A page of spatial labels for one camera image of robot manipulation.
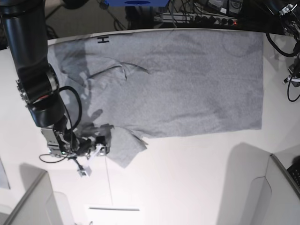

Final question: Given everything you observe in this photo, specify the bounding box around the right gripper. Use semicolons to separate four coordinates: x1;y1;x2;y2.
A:
67;136;110;157

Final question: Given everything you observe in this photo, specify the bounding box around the grey T-shirt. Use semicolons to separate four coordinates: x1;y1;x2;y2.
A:
48;30;263;167

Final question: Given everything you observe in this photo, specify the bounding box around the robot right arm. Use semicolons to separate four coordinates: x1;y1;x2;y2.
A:
0;0;109;159

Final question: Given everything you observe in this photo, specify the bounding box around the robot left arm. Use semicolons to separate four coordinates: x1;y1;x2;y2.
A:
263;0;300;83

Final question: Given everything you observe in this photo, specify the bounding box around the left grey partition panel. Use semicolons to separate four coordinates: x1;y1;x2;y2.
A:
0;164;64;225

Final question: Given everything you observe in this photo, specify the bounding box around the grey partition panel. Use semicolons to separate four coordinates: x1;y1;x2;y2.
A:
0;164;64;225
217;154;300;225

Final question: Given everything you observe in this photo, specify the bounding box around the blue box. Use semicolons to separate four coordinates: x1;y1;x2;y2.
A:
105;0;169;7

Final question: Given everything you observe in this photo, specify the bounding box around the white power strip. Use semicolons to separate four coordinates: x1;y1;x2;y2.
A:
154;12;238;27

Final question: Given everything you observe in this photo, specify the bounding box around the right grey partition panel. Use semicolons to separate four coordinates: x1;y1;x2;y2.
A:
217;154;300;225

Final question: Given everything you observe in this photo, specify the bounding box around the black keyboard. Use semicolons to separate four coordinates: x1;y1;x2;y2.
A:
287;163;300;187

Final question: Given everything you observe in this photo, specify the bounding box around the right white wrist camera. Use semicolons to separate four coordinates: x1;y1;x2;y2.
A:
77;144;106;177

